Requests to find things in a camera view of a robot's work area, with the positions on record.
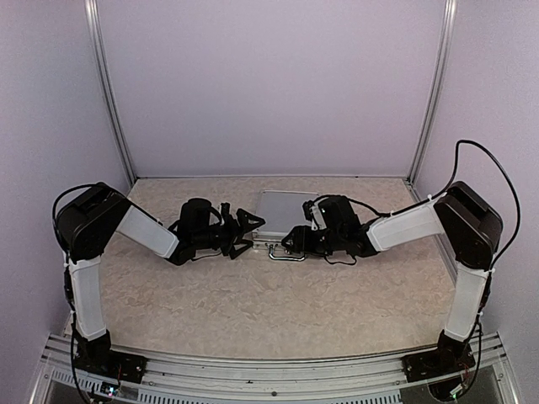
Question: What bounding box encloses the right aluminium frame post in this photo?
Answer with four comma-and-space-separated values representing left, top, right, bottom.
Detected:
408, 0, 458, 186

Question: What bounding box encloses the left aluminium frame post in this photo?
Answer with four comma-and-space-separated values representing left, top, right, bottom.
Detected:
84, 0, 137, 186

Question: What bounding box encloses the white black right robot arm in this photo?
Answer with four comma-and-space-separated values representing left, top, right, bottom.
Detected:
280, 153, 518, 379

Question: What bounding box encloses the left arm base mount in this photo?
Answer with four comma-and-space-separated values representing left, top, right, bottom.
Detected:
74, 350, 147, 384

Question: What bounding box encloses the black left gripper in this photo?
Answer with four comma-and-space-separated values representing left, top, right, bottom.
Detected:
194, 208, 265, 259

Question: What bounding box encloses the front aluminium rail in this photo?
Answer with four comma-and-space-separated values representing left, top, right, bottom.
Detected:
26, 333, 522, 403

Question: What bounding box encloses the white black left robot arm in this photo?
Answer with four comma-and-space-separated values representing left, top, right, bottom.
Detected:
52, 183, 265, 375

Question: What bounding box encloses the aluminium poker set case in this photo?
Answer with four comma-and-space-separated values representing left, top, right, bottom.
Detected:
252, 190, 319, 262

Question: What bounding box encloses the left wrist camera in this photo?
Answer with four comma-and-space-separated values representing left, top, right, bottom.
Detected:
220, 202, 233, 225

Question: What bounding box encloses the aluminium frame post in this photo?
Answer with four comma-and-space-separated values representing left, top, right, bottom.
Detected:
408, 0, 458, 186
84, 0, 137, 186

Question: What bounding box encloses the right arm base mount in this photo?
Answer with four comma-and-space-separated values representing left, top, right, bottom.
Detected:
402, 350, 445, 383

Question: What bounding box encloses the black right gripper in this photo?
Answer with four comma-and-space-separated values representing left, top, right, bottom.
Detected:
281, 225, 344, 258

